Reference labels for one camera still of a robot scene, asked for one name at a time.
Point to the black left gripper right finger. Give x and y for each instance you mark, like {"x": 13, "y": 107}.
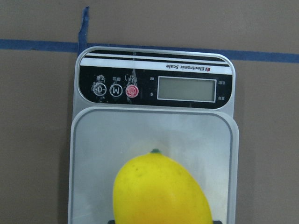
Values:
{"x": 217, "y": 222}

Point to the yellow mango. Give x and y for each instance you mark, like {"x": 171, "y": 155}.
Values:
{"x": 155, "y": 189}

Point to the silver electronic kitchen scale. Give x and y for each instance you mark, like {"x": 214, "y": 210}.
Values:
{"x": 129, "y": 101}

